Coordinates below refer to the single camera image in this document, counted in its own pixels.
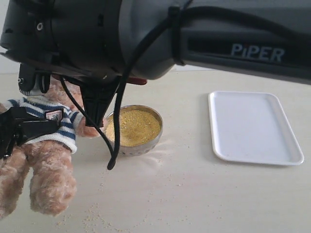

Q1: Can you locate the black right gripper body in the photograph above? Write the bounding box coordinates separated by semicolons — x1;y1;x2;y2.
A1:
0;0;125;79

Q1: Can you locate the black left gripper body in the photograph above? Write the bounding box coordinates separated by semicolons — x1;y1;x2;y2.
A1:
0;107;27;159

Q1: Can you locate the dark red wooden spoon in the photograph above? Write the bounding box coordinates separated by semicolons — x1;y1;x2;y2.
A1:
127;77;147;85

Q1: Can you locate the beige teddy bear striped sweater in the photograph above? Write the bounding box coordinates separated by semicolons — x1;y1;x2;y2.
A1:
0;77;100;218

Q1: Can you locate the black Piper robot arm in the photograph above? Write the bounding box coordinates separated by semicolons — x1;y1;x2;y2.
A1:
0;0;311;127

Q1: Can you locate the steel bowl of yellow grain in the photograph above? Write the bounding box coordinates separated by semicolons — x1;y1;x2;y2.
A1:
119;105;163;156

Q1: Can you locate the white rectangular plastic tray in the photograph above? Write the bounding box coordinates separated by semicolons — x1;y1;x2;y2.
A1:
208;91;304;166

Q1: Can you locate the black cable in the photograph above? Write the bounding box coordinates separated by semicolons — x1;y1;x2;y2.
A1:
59;0;311;170

